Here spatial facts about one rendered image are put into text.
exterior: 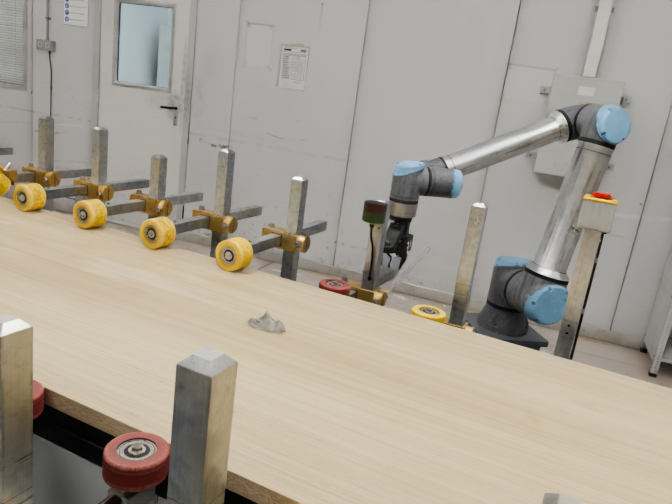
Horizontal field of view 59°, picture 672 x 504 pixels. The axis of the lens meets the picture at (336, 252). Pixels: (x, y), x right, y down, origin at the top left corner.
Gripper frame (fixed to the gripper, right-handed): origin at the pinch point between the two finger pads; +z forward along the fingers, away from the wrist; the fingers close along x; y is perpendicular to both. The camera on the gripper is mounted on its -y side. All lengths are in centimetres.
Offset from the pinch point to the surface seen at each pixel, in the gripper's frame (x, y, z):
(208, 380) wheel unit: -33, -138, -35
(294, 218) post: 20.4, -29.1, -19.6
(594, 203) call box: -54, -30, -39
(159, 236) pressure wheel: 47, -53, -13
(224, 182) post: 45, -29, -25
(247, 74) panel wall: 211, 223, -52
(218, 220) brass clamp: 45, -30, -14
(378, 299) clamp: -8.0, -30.0, -3.6
